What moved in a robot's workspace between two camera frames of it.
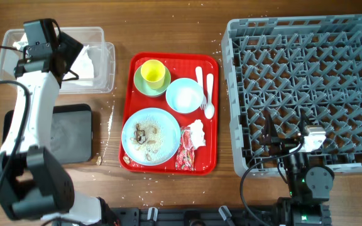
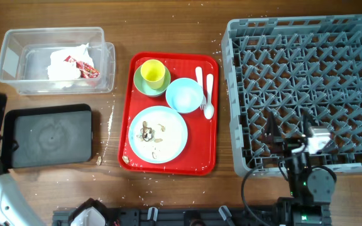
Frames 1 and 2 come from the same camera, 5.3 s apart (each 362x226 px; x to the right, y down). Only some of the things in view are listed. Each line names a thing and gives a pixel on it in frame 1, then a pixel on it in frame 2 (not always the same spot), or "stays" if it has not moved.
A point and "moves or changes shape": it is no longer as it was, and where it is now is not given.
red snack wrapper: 185,159 -> 87,71
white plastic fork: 200,78 stays
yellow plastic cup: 153,71 stays
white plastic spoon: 209,108 stays
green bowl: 142,86 stays
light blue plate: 151,136 moves or changes shape
